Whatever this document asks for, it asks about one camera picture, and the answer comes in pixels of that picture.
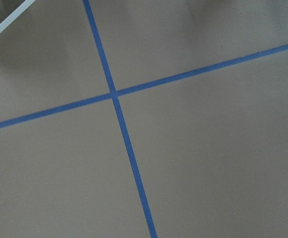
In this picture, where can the white wire cup basket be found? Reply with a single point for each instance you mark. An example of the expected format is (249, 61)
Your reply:
(12, 9)

